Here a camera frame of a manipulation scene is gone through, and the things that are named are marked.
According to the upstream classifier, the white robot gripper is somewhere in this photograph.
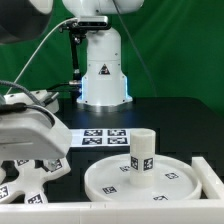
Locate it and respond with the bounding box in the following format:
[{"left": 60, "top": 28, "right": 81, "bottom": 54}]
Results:
[{"left": 0, "top": 91, "right": 72, "bottom": 161}]

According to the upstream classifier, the white cross-shaped table base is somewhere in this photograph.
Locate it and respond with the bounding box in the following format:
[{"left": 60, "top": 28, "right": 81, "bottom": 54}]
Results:
[{"left": 0, "top": 158, "right": 71, "bottom": 204}]

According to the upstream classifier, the white round table top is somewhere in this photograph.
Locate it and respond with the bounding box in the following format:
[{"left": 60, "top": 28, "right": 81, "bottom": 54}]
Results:
[{"left": 84, "top": 154, "right": 202, "bottom": 202}]

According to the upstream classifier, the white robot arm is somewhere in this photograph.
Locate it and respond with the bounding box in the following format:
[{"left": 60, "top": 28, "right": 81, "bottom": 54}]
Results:
[{"left": 0, "top": 0, "right": 144, "bottom": 160}]

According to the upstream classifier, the white marker sheet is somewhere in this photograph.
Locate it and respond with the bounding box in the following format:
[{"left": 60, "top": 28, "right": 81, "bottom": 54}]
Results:
[{"left": 71, "top": 128, "right": 132, "bottom": 147}]

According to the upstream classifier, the white right fence bar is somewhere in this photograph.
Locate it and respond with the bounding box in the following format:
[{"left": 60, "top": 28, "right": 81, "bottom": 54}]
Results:
[{"left": 192, "top": 157, "right": 224, "bottom": 200}]

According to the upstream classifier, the white fence bar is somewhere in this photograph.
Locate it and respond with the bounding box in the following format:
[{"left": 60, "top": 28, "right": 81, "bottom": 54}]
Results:
[
  {"left": 0, "top": 199, "right": 224, "bottom": 224},
  {"left": 192, "top": 157, "right": 224, "bottom": 200}
]

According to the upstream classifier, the white front fence bar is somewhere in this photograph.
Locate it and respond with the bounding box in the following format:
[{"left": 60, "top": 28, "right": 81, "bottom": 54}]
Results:
[{"left": 0, "top": 199, "right": 224, "bottom": 224}]

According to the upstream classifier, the black cable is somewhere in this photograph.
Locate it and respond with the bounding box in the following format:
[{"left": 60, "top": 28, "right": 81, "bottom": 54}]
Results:
[{"left": 46, "top": 82, "right": 83, "bottom": 94}]

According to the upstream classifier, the grey cable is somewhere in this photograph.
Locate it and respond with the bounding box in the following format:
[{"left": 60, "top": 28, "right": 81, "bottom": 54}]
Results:
[{"left": 5, "top": 17, "right": 78, "bottom": 96}]

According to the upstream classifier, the black camera on stand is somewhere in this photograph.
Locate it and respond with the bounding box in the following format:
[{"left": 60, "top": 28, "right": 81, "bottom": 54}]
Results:
[{"left": 59, "top": 16, "right": 111, "bottom": 100}]

